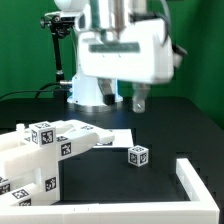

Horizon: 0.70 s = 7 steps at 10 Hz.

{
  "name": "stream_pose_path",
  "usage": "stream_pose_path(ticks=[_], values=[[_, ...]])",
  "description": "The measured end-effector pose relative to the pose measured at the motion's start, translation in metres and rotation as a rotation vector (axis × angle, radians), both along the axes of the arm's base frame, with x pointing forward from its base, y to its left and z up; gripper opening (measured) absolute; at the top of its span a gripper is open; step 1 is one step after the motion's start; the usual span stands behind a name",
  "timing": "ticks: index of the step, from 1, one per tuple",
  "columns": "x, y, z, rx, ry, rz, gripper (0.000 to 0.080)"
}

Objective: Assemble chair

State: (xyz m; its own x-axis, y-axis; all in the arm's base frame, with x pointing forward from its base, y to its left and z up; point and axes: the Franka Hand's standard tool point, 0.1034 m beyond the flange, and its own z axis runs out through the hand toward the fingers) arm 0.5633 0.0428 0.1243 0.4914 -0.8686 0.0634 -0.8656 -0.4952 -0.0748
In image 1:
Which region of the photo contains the white chair back frame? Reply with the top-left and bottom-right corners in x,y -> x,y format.
0,120 -> 115,188

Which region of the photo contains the black camera stand pole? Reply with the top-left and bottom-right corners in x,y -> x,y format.
39,16 -> 72,101

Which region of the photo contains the black cable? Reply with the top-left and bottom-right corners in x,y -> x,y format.
0,82 -> 73,102

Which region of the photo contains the white chair seat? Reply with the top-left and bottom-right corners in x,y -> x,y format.
0,150 -> 60,206

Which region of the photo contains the white U-shaped fence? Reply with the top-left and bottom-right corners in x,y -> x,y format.
0,158 -> 220,224

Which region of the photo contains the grey camera on stand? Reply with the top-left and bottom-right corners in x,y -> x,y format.
45,10 -> 81,23

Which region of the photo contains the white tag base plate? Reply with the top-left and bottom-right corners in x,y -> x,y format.
96,129 -> 134,148

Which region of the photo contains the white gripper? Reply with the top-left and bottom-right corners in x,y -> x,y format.
78,18 -> 187,113

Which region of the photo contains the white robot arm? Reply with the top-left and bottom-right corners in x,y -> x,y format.
54,0 -> 186,113

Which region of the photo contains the white tagged cube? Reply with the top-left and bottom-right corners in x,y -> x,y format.
128,145 -> 149,167
29,121 -> 56,147

